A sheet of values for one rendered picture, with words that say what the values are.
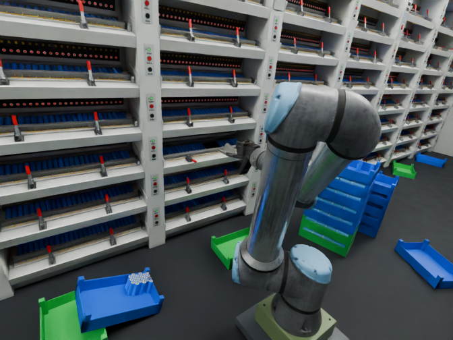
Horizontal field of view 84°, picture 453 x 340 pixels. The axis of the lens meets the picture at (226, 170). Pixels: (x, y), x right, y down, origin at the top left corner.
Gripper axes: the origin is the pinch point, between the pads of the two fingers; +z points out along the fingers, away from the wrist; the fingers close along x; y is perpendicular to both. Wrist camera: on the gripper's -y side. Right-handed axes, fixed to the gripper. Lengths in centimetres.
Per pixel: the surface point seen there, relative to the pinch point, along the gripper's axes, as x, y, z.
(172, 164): 24.2, -10.3, 17.9
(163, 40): 28, 48, 15
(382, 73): -170, 41, 16
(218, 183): -7.0, -29.4, 20.6
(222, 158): -6.7, -11.2, 16.4
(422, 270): -82, -60, -75
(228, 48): -5.3, 47.4, 14.6
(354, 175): -54, -11, -39
